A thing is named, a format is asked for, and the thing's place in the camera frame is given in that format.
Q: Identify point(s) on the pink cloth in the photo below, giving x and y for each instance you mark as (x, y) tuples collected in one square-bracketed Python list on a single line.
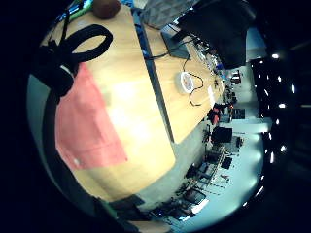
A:
[(87, 129)]

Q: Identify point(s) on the green flat item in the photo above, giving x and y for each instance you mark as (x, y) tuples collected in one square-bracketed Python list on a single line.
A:
[(77, 8)]

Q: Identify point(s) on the brown round ball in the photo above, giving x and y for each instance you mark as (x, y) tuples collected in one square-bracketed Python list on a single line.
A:
[(106, 8)]

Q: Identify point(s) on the grey table divider strip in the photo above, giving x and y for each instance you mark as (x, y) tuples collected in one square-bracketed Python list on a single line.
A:
[(154, 74)]

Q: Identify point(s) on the grey fabric bag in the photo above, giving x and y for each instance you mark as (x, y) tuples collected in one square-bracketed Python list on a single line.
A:
[(165, 13)]

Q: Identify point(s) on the white round device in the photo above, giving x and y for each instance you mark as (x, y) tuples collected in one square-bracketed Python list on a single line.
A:
[(185, 82)]

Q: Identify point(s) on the red office chair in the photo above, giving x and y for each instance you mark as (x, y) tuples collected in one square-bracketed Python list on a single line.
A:
[(214, 116)]

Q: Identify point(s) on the black monitor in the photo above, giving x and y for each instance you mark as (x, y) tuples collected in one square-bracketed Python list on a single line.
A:
[(223, 29)]

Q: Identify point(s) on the black office chair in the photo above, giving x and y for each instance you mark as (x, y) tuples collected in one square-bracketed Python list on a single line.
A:
[(222, 135)]

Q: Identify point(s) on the background desk monitor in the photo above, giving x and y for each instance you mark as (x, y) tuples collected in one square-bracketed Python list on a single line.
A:
[(195, 196)]

